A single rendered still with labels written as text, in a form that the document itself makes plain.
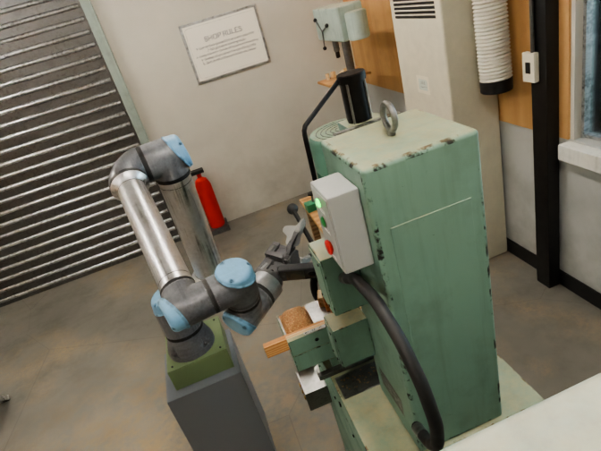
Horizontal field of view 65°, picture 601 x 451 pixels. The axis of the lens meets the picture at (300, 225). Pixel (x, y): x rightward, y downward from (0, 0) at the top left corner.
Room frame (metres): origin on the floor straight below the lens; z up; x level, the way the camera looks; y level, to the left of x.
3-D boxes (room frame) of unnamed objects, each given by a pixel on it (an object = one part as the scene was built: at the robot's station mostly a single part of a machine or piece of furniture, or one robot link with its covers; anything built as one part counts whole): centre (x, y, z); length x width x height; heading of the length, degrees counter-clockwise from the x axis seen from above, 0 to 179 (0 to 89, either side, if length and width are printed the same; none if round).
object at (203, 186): (3.96, 0.72, 0.30); 0.19 x 0.18 x 0.60; 10
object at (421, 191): (0.83, -0.21, 1.16); 0.22 x 0.22 x 0.72; 9
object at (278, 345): (1.11, -0.07, 0.92); 0.54 x 0.02 x 0.04; 99
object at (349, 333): (0.91, -0.04, 1.02); 0.09 x 0.07 x 0.12; 99
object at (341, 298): (0.88, -0.05, 1.22); 0.09 x 0.08 x 0.15; 9
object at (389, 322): (0.69, -0.10, 1.12); 0.33 x 0.05 x 0.36; 9
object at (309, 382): (1.22, 0.12, 0.58); 0.12 x 0.08 x 0.08; 9
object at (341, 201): (0.78, -0.08, 1.40); 0.10 x 0.06 x 0.16; 9
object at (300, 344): (1.08, -0.17, 0.93); 0.60 x 0.02 x 0.06; 99
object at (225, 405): (1.55, 0.56, 0.27); 0.30 x 0.30 x 0.55; 10
